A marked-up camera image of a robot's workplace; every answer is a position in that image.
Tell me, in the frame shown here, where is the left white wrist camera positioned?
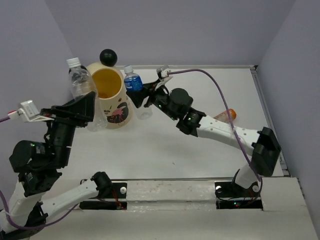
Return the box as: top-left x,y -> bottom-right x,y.
7,100 -> 52,123

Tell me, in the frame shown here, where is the long orange capped bottle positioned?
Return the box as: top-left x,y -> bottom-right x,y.
214,108 -> 237,123

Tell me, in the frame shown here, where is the cream panda-ear waste bin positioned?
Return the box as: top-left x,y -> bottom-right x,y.
86,48 -> 133,130

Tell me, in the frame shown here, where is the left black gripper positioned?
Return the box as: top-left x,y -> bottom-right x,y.
45,90 -> 102,165

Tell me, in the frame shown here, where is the clear bottle blue label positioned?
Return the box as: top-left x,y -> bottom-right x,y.
123,65 -> 153,120

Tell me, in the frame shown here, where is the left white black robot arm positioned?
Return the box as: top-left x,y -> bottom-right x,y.
0,91 -> 113,240

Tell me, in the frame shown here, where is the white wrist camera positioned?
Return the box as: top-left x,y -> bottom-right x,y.
155,65 -> 173,89
7,100 -> 52,123

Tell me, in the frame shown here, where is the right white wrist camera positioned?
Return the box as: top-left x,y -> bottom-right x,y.
155,65 -> 173,89

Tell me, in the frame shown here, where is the clear bottle white cap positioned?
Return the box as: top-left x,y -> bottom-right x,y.
66,57 -> 108,132

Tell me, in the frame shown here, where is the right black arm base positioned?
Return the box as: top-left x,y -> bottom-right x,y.
215,181 -> 263,210

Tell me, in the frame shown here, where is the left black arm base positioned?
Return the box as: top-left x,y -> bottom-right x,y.
78,181 -> 128,211

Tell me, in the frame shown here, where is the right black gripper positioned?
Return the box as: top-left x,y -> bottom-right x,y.
127,78 -> 179,121

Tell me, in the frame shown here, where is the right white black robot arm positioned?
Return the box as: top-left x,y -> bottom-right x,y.
126,82 -> 281,196

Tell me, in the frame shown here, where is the small orange juice bottle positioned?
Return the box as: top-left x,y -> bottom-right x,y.
98,92 -> 108,99

